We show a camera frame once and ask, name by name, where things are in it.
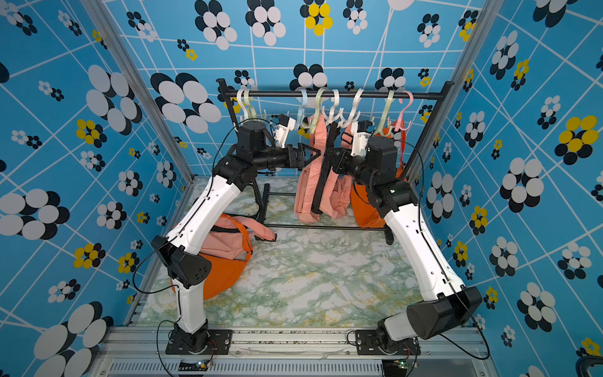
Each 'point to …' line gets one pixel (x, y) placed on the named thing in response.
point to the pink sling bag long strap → (309, 177)
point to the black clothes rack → (261, 214)
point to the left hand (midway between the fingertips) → (316, 151)
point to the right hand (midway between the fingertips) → (333, 149)
